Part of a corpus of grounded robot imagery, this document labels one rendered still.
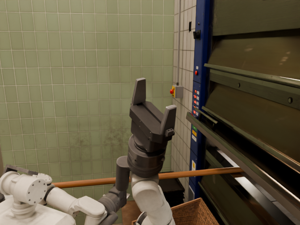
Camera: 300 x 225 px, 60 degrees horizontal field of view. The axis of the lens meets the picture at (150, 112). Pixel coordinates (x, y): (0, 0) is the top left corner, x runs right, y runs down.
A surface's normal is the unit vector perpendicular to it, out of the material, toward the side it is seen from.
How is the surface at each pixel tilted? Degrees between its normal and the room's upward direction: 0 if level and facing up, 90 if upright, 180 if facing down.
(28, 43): 90
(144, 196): 113
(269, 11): 90
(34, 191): 90
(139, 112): 24
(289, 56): 70
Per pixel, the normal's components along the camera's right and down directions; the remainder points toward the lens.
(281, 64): -0.93, -0.29
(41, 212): 0.00, -0.97
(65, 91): 0.17, 0.25
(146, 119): 0.11, -0.79
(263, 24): -0.99, 0.04
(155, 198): 0.17, 0.61
